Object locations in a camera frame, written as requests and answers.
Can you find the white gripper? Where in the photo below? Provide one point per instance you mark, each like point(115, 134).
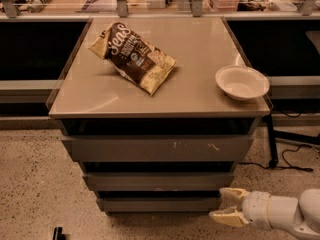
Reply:
point(254, 206)

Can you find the grey drawer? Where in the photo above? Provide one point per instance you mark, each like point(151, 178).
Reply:
point(119, 205)
point(97, 148)
point(156, 181)

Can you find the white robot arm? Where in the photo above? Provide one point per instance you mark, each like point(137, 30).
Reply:
point(299, 217)

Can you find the grey drawer cabinet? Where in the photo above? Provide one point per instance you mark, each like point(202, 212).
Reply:
point(157, 112)

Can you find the grey bottom drawer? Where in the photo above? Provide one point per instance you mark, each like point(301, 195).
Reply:
point(119, 205)

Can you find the grey top drawer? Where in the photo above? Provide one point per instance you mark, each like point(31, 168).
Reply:
point(97, 148)

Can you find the black stand leg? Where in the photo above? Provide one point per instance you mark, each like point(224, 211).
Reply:
point(275, 134)

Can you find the white bowl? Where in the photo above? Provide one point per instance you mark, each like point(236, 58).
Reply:
point(242, 83)

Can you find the brown chip bag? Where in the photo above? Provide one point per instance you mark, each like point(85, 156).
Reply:
point(134, 58)

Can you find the black object on floor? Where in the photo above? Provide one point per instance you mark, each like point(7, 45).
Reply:
point(57, 234)

